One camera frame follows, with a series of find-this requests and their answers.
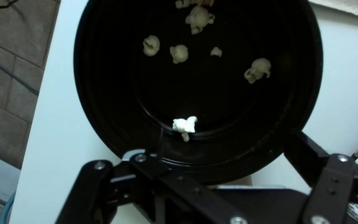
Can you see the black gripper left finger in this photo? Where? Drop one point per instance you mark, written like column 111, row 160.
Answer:
column 146, row 190

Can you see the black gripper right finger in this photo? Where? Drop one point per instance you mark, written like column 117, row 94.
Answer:
column 336, row 190

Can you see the white popcorn piece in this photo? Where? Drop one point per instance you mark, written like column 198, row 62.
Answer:
column 199, row 18
column 179, row 52
column 151, row 45
column 259, row 68
column 185, row 124
column 184, row 2
column 217, row 51

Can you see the grey square pad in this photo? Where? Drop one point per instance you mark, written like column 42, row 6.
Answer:
column 348, row 7

